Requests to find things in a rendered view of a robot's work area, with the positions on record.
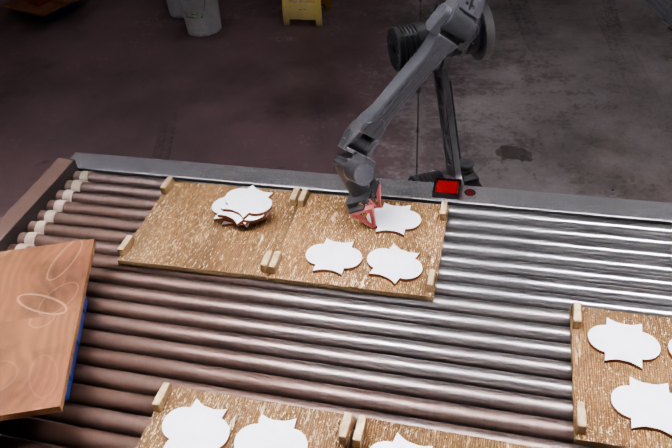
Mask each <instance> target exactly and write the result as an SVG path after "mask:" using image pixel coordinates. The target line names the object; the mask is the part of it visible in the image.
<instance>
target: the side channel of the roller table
mask: <svg viewBox="0 0 672 448"><path fill-rule="evenodd" d="M76 171H79V170H78V167H77V164H76V161H75V159H66V158H58V159H57V160H56V161H55V162H54V163H53V164H52V165H51V166H50V167H49V168H48V170H47V171H46V172H45V173H44V174H43V175H42V176H41V177H40V178H39V179H38V180H37V181H36V182H35V183H34V184H33V185H32V186H31V187H30V189H29V190H28V191H27V192H26V193H25V194H24V195H23V196H22V197H21V198H20V199H19V200H18V201H17V202H16V203H15V204H14V205H13V206H12V207H11V209H10V210H9V211H8V212H7V213H6V214H5V215H4V216H3V217H2V218H1V219H0V252H1V251H7V249H8V247H9V246H10V245H11V244H18V243H17V238H18V236H19V234H20V233H22V232H26V233H28V231H27V228H28V225H29V223H30V222H31V221H37V216H38V213H39V212H40V211H41V210H45V211H47V203H48V202H49V201H50V200H56V193H57V192H58V191H59V190H65V189H64V186H65V183H66V182H67V181H68V180H73V174H74V173H75V172H76Z"/></svg>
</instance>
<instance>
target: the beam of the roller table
mask: <svg viewBox="0 0 672 448"><path fill-rule="evenodd" d="M70 159H75V161H76V164H77V167H78V170H79V171H84V170H86V171H93V172H96V173H106V174H117V175H128V176H139V177H150V178H161V179H166V178H167V177H168V176H171V177H173V180H183V181H194V182H204V183H215V184H226V185H237V186H248V187H250V186H252V185H253V186H254V187H259V188H270V189H281V190H292V191H293V190H294V188H295V187H300V191H302V189H303V188H306V189H308V191H309V192H313V193H324V194H335V195H346V196H349V192H348V190H347V188H346V186H345V185H344V183H343V181H342V179H341V178H340V176H339V175H338V174H326V173H314V172H302V171H291V170H279V169H267V168H255V167H244V166H232V165H220V164H209V163H197V162H185V161H173V160H162V159H150V158H138V157H126V156H115V155H103V154H91V153H79V152H76V153H75V154H74V155H73V156H72V157H71V158H70ZM376 180H379V182H380V184H381V199H390V200H400V201H411V202H422V203H433V204H441V203H442V200H444V201H447V205H455V206H466V207H477V208H487V209H498V210H509V211H520V212H531V213H542V214H553V215H564V216H575V217H585V218H596V219H607V220H618V221H629V222H640V223H651V224H662V225H672V203H666V202H654V201H643V200H631V199H619V198H607V197H596V196H584V195H572V194H561V193H549V192H537V191H525V190H514V189H502V188H490V187H478V186H467V185H461V191H460V197H459V200H458V199H447V198H436V197H432V191H433V186H434V183H431V182H420V181H408V180H396V179H385V178H376ZM467 189H473V190H475V191H476V194H475V195H473V196H468V195H466V194H465V193H464V191H465V190H467Z"/></svg>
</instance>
